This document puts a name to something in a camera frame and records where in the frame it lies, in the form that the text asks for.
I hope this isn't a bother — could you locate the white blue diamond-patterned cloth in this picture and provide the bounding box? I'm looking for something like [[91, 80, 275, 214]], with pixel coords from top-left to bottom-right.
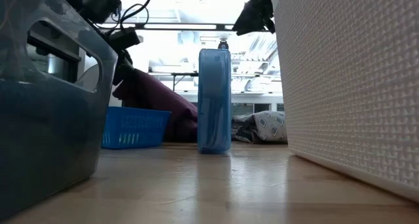
[[231, 111, 288, 145]]

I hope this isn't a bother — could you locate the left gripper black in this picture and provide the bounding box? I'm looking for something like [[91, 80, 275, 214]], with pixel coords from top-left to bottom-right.
[[81, 0, 142, 86]]

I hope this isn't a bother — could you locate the purple cloth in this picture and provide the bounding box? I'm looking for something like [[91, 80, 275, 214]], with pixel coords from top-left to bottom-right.
[[112, 68, 199, 143]]

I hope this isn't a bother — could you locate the small blue perforated basket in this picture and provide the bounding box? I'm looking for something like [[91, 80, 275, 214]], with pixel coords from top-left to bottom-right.
[[101, 106, 172, 150]]

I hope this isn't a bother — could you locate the large white textured basket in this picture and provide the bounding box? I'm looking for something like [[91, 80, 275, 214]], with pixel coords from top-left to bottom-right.
[[271, 0, 419, 204]]

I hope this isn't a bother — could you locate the grey translucent plastic bin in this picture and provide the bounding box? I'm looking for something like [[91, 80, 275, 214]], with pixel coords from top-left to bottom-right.
[[0, 0, 118, 220]]

